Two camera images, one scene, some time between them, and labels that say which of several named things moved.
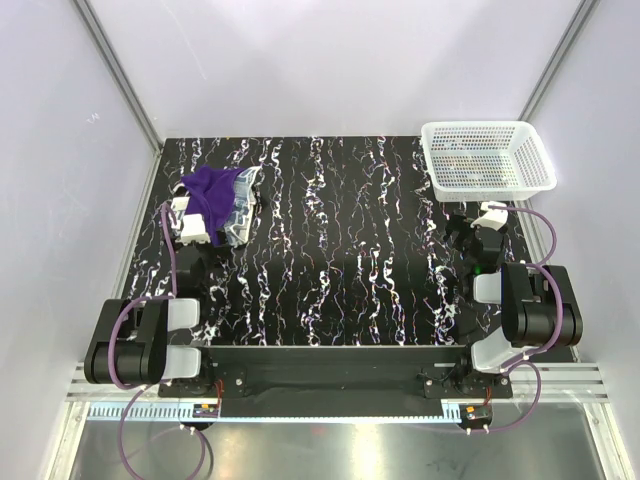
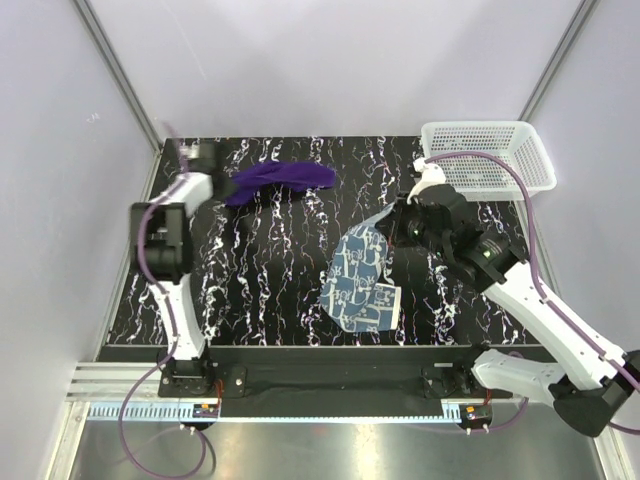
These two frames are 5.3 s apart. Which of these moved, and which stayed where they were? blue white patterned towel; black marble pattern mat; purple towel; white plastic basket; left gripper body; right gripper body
Moved: right gripper body; blue white patterned towel; left gripper body; purple towel
Stayed: black marble pattern mat; white plastic basket
